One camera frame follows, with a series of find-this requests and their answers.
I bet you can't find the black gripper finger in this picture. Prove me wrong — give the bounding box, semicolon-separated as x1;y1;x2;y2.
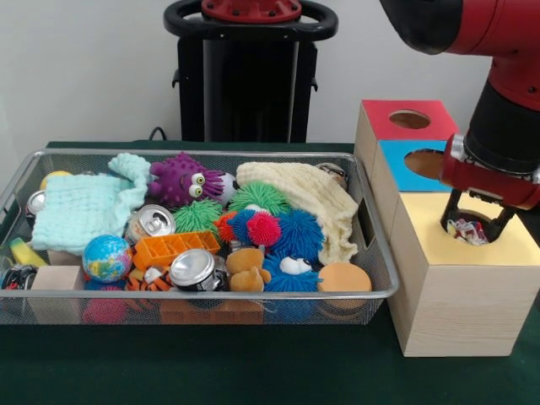
484;204;516;245
440;189;465;232

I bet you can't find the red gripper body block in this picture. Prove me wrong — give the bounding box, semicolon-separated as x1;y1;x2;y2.
440;133;540;211

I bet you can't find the multicolored rope knot toy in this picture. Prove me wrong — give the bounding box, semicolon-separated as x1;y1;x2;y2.
446;218;489;246

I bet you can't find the wooden three-hole box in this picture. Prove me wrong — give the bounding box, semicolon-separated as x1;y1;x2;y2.
353;99;540;358

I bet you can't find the shallow metal mesh bin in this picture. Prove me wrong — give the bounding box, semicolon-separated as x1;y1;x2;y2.
0;148;401;326

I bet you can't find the orange foam disc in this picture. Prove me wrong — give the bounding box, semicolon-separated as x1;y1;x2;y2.
316;262;373;294

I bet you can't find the cream knitted cloth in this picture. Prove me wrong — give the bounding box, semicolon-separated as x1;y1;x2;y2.
235;162;359;265

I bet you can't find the blue spiky ball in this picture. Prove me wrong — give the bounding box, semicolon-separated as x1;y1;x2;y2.
276;209;325;258

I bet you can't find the blue spiky toy with eyes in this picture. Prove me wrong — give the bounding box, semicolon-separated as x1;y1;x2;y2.
262;252;322;293

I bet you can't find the silver-top soda can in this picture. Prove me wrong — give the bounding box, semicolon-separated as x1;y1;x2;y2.
169;248;229;292

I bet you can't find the purple spiky monster toy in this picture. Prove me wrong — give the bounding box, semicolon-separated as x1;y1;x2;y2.
146;151;224;210

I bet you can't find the orange plastic tray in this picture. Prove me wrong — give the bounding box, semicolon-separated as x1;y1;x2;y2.
133;230;221;270

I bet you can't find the dark green tablecloth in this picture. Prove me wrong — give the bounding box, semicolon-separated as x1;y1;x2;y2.
0;141;540;405

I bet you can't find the globe print ball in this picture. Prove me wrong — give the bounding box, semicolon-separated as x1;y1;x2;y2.
82;235;133;283

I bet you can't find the mint green knitted cloth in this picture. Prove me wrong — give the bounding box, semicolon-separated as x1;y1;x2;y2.
30;152;152;257

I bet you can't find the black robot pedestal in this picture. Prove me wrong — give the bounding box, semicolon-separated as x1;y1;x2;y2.
163;0;339;143

